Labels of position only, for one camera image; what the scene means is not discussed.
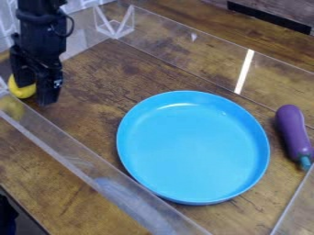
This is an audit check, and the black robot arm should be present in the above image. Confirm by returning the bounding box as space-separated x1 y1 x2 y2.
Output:
9 0 74 106

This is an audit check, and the clear acrylic enclosure wall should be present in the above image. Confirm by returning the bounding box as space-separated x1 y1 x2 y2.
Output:
0 0 314 235

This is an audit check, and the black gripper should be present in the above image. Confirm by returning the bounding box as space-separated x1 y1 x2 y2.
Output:
9 9 74 106

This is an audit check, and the purple toy eggplant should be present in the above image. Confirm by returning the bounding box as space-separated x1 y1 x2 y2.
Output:
275 105 314 171

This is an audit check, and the clear acrylic corner bracket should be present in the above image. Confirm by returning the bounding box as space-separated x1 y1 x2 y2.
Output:
93 5 134 39

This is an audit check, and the blue round tray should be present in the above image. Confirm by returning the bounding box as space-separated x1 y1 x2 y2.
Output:
116 91 269 205

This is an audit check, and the yellow lemon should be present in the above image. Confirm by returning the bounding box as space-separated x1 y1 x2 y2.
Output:
7 75 35 99

